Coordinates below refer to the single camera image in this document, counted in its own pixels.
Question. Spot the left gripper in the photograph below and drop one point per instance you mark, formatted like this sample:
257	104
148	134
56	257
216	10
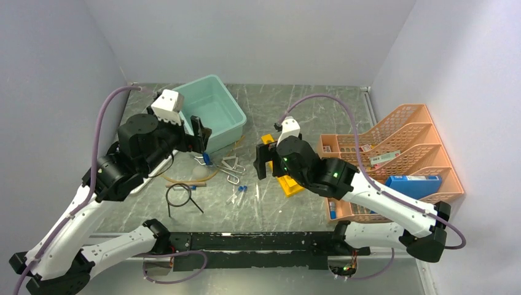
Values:
197	142

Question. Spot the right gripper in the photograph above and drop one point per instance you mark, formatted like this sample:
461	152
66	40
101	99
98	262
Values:
265	153

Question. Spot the yellow test tube rack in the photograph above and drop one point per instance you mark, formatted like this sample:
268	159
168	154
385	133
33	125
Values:
287	184

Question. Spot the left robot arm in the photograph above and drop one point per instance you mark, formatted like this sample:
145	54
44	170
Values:
61	263

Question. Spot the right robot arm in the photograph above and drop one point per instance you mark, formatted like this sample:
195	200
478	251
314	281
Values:
414	226

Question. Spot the graduated cylinder blue base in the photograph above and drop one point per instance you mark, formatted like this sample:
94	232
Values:
206	159

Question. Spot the mint green plastic bin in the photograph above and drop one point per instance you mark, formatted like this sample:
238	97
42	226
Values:
209	99

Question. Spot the amber rubber tubing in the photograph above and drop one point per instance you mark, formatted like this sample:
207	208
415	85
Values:
213	172

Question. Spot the white plastic bin lid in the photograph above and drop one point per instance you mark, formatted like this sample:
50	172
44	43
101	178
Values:
160	168

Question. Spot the orange mesh file organizer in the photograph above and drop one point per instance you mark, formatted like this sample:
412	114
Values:
410	132

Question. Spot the blue binder folder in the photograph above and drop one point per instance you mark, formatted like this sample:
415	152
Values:
416	187

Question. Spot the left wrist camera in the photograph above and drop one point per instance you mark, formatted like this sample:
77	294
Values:
167	106

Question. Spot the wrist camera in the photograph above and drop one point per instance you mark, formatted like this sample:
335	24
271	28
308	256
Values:
167	106
288	127

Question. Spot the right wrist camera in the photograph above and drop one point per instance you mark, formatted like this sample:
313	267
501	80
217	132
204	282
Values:
288	127

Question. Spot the black wire ring stand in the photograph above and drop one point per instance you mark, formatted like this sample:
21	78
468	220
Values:
180	194

